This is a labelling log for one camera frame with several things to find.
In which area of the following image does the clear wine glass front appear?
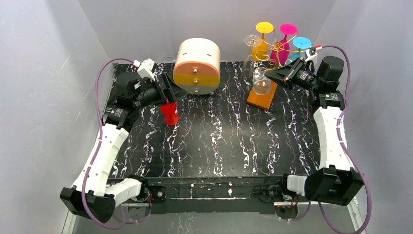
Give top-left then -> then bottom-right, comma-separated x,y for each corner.
252,67 -> 271,95

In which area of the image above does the clear wine glass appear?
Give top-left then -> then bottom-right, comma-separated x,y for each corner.
242,35 -> 261,78
252,67 -> 271,95

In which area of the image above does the red wine glass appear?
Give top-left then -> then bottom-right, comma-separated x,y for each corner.
160,102 -> 179,125

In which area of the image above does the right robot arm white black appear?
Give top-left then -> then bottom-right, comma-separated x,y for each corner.
265,56 -> 364,206

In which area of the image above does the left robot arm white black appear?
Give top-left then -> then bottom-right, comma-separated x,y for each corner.
60,72 -> 188,224

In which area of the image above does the magenta wine glass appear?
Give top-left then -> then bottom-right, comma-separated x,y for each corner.
270,23 -> 298,66

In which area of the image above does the wooden rack base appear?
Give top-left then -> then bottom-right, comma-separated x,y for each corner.
246,81 -> 278,111

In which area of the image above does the yellow wine glass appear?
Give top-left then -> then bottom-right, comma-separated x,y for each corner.
252,21 -> 274,61

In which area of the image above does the clear wine glass rear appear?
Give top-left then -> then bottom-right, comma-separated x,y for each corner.
242,35 -> 261,78

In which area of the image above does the blue wine glass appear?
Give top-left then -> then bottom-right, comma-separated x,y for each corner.
288,37 -> 312,62

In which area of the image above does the round pastel drawer cabinet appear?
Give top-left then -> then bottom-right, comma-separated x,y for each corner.
172,38 -> 221,95

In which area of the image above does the gold wire glass rack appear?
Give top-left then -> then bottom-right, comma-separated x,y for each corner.
252,22 -> 305,70

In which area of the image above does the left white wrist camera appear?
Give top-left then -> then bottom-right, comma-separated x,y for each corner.
132,58 -> 156,81

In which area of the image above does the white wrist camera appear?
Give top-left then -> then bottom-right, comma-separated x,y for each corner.
132,58 -> 156,81
305,44 -> 322,64

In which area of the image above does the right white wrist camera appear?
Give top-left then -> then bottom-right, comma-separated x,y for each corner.
305,44 -> 322,64

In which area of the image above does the black front mounting rail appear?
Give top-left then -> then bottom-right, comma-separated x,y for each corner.
119,175 -> 310,215

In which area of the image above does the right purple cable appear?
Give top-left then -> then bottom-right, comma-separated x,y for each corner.
290,45 -> 372,234

